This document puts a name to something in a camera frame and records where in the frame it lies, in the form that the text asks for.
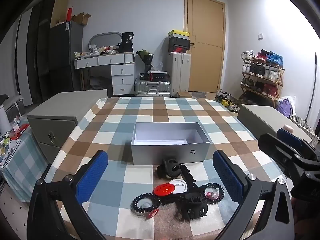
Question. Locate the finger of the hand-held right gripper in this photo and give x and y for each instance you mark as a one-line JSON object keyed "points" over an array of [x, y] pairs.
{"points": [[275, 148], [292, 138]]}

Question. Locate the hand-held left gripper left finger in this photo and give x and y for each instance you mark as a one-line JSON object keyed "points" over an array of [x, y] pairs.
{"points": [[92, 177]]}

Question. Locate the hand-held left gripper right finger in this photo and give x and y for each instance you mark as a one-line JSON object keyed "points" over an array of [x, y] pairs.
{"points": [[228, 177]]}

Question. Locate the round black hair claw clip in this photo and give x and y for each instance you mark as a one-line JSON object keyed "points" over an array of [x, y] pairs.
{"points": [[167, 171]]}

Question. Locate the red pin badge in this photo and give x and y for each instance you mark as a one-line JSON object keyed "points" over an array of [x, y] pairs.
{"points": [[163, 189]]}

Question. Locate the small red charm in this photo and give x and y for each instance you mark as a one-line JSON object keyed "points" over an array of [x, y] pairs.
{"points": [[152, 213]]}

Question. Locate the silver cardboard box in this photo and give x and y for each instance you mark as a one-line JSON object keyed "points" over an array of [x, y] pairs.
{"points": [[160, 155]]}

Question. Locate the pink cup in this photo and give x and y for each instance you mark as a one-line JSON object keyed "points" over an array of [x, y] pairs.
{"points": [[287, 128]]}

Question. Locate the wicker basket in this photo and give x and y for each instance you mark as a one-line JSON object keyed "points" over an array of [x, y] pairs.
{"points": [[303, 127]]}

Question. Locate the purple bag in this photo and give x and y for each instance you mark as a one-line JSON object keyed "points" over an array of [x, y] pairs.
{"points": [[285, 108]]}

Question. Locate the white plastic bag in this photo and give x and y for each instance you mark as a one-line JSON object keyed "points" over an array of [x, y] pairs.
{"points": [[293, 103]]}

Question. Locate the white pin badge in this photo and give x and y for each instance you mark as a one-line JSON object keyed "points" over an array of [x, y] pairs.
{"points": [[178, 187]]}

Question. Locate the dark pole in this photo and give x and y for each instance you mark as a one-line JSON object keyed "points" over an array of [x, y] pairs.
{"points": [[313, 85]]}

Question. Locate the grey drawer cabinet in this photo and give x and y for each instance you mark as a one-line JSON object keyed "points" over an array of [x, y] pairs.
{"points": [[57, 127]]}

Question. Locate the wooden shoe rack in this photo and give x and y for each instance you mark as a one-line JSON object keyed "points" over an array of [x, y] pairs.
{"points": [[280, 78]]}

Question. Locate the pile of shoes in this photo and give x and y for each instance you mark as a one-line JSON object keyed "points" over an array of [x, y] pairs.
{"points": [[225, 102]]}

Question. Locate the rows of shoes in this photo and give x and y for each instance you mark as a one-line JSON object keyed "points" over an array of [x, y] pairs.
{"points": [[271, 73]]}

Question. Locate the blue plaid cloth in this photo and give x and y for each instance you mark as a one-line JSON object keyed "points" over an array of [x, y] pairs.
{"points": [[20, 160]]}

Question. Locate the red packet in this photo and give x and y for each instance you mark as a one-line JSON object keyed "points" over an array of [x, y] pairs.
{"points": [[21, 130]]}

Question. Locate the small cardboard box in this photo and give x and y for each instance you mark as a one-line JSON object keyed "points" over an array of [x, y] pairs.
{"points": [[184, 94]]}

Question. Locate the plaid tablecloth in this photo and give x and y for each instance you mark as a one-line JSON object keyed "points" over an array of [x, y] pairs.
{"points": [[160, 110]]}

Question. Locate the grey storage basket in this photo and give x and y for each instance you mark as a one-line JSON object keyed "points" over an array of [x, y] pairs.
{"points": [[15, 108]]}

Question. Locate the white bottle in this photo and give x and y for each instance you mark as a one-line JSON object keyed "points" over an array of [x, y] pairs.
{"points": [[3, 120]]}

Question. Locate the silver suitcase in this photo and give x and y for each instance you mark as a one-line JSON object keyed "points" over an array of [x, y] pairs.
{"points": [[152, 86]]}

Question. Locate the small black box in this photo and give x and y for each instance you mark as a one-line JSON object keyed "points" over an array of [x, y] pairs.
{"points": [[143, 76]]}

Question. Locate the white suitcase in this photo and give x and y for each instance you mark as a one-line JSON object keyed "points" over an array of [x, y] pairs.
{"points": [[178, 72]]}

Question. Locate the white vanity desk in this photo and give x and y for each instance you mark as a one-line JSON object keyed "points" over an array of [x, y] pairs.
{"points": [[110, 60]]}

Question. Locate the dark refrigerator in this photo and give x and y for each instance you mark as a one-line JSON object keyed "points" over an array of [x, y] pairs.
{"points": [[65, 60]]}

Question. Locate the black box with red stripe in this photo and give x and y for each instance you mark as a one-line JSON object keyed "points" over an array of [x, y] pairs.
{"points": [[160, 76]]}

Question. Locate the pile of desk clutter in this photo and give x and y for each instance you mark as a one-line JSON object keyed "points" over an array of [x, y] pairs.
{"points": [[105, 50]]}

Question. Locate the clear plastic bag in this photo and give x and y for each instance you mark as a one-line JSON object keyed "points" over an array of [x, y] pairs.
{"points": [[157, 65]]}

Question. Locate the dark wrapped bouquet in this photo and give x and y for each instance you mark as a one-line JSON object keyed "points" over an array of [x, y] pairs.
{"points": [[146, 57]]}

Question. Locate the dark wardrobe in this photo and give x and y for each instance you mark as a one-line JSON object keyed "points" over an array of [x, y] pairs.
{"points": [[37, 55]]}

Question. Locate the arched grey mirror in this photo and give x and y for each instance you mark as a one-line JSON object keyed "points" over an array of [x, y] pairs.
{"points": [[105, 40]]}

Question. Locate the red and black shoe box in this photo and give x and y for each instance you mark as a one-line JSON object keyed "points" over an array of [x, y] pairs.
{"points": [[178, 48]]}

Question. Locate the black paper bag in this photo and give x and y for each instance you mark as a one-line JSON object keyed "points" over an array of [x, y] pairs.
{"points": [[126, 42]]}

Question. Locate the wooden door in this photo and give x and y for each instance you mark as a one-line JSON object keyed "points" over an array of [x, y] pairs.
{"points": [[205, 25]]}

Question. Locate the yellow shoe box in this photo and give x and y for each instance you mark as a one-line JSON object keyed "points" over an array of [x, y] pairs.
{"points": [[178, 33]]}

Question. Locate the open cardboard box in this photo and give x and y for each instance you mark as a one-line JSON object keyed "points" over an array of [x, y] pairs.
{"points": [[81, 18]]}

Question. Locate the red paper bag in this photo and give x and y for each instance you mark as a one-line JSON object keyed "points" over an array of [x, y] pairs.
{"points": [[69, 15]]}

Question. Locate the flat cardboard sheet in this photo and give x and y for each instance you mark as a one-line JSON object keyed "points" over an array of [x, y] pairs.
{"points": [[58, 10]]}

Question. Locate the white light switch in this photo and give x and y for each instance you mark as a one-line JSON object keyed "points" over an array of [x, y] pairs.
{"points": [[261, 36]]}

